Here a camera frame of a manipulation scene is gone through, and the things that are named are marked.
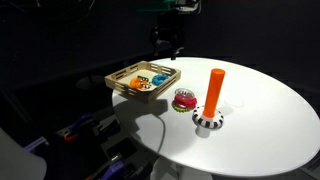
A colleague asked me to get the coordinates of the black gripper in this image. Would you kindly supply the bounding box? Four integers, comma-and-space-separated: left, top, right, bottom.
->
149, 12, 185, 61

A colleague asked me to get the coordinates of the transparent plastic toy ring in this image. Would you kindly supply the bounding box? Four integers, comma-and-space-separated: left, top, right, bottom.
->
173, 87, 196, 105

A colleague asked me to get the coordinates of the light wooden slatted tray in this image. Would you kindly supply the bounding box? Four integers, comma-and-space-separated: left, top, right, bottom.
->
104, 60, 182, 105

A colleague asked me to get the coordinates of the orange peg with striped base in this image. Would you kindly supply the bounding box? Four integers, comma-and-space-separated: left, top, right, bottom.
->
191, 68, 227, 131

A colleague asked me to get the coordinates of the black box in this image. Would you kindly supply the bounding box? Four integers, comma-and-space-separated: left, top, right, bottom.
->
99, 136, 138, 162

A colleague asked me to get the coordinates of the purple clamp with orange tip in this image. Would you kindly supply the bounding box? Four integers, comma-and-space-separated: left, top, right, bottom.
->
63, 112, 98, 143

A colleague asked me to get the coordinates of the white rounded object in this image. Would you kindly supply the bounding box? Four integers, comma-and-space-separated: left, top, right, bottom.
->
0, 128, 48, 180

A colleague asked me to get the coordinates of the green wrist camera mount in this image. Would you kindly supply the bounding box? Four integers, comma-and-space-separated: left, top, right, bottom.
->
137, 0, 178, 13

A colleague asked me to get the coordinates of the red knobbly toy ring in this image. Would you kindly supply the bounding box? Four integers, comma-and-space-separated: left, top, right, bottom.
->
173, 94, 198, 109

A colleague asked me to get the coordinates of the lime green toy ring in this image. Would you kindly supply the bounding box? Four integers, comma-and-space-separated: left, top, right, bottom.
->
171, 101, 195, 114

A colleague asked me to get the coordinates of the white table pedestal foot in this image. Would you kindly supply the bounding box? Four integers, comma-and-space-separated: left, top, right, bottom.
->
149, 156, 214, 180

